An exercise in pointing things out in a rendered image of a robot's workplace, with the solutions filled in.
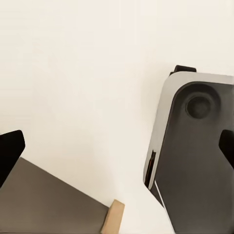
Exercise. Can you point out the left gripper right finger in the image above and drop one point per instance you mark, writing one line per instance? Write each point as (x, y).
(226, 145)

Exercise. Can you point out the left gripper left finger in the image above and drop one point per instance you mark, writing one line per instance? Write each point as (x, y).
(12, 145)

